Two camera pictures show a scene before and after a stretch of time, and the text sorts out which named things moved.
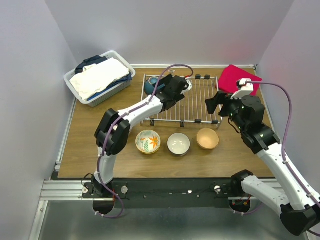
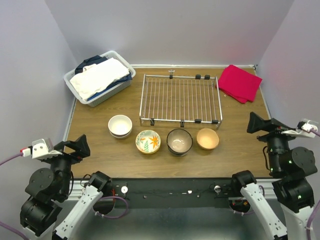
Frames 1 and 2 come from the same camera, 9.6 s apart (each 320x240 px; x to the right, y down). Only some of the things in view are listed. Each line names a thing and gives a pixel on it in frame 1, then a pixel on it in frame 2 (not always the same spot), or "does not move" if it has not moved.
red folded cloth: [228, 79] does not move
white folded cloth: [95, 76] does not move
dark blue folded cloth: [93, 60] does not move
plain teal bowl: [149, 87] to [179, 140]
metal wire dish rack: [191, 109] does not move
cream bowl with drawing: [207, 139] does not move
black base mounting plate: [162, 192] does not move
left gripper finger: [163, 81] to [72, 144]
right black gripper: [220, 98] to [256, 122]
